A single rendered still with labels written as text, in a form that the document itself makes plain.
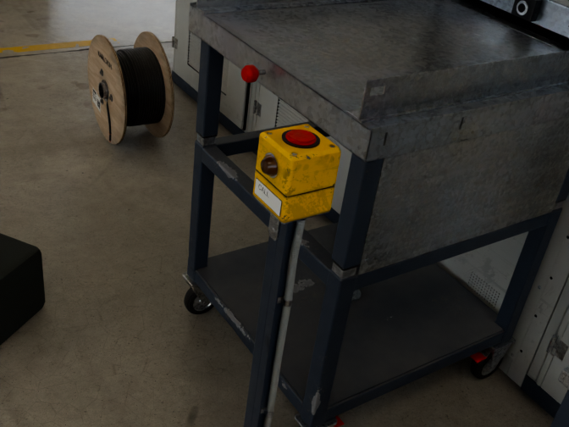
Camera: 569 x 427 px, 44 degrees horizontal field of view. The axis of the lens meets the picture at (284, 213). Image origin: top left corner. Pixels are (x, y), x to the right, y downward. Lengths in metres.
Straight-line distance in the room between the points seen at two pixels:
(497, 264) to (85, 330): 1.08
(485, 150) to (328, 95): 0.34
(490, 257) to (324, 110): 0.87
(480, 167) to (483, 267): 0.61
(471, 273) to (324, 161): 1.14
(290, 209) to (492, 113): 0.51
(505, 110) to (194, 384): 0.98
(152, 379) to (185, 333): 0.18
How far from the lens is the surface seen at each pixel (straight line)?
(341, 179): 2.31
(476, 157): 1.37
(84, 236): 2.27
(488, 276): 1.96
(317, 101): 1.21
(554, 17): 1.75
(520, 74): 1.37
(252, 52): 1.37
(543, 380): 1.93
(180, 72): 3.23
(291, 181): 0.89
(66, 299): 2.04
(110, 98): 2.68
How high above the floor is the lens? 1.31
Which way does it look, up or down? 33 degrees down
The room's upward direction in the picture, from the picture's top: 8 degrees clockwise
